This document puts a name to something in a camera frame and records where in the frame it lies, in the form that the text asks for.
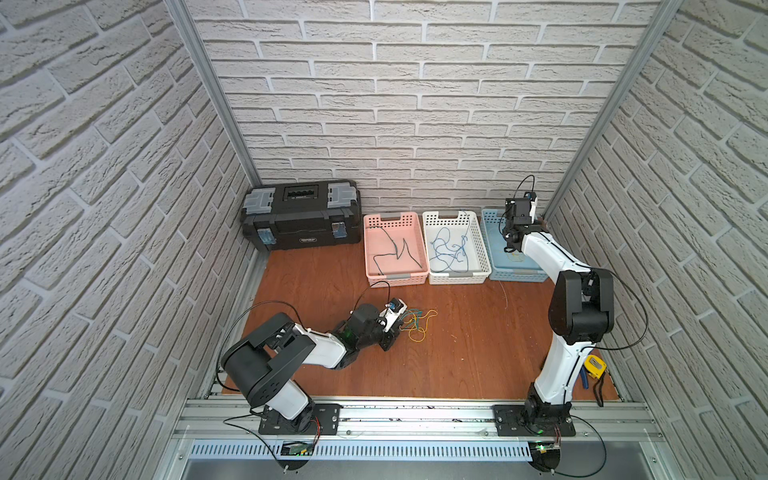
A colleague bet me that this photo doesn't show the blue wire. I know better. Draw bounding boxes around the blue wire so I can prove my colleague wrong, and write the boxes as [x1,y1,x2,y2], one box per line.
[428,236,466,273]
[430,224,470,265]

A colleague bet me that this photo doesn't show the green wire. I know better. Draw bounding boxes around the green wire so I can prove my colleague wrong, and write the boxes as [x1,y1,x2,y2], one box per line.
[398,238,424,270]
[367,224,403,277]

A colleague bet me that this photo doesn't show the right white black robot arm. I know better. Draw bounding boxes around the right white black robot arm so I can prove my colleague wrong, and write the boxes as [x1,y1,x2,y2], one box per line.
[501,192,614,426]

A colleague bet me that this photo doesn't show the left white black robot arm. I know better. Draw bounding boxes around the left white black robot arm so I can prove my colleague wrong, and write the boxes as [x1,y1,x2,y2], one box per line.
[219,298,407,433]

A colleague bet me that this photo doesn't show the blue perforated basket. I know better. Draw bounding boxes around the blue perforated basket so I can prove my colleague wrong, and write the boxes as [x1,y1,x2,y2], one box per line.
[480,209,549,283]

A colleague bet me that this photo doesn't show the white perforated basket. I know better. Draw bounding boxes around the white perforated basket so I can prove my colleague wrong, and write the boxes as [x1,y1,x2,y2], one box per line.
[421,210,491,285]

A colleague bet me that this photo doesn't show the pink perforated basket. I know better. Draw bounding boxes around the pink perforated basket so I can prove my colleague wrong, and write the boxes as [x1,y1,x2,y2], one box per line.
[363,212,429,287]

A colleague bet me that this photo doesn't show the black plastic toolbox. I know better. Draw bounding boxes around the black plastic toolbox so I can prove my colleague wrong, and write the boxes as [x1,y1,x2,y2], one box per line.
[240,179,362,252]

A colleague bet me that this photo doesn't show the yellow blue small tool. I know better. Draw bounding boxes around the yellow blue small tool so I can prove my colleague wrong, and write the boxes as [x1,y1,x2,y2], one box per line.
[584,354,607,380]

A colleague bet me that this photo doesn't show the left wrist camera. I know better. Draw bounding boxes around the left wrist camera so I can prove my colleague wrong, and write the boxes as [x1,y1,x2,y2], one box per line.
[383,298,407,332]

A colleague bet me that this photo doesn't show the tangled coloured wire pile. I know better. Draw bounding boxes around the tangled coloured wire pile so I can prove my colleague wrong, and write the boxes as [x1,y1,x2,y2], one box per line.
[398,307,440,344]

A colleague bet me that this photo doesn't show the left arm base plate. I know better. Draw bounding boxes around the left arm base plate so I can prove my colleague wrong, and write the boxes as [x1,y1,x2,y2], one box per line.
[258,402,342,436]

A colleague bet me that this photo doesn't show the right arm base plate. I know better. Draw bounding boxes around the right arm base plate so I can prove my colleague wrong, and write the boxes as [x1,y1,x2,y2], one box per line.
[492,403,576,437]

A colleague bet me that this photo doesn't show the blue handled pliers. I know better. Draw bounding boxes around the blue handled pliers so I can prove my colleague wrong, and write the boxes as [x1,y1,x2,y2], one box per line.
[579,366,590,390]

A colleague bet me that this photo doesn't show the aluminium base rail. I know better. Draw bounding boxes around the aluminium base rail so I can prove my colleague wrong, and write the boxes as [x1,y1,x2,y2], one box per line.
[171,395,665,462]

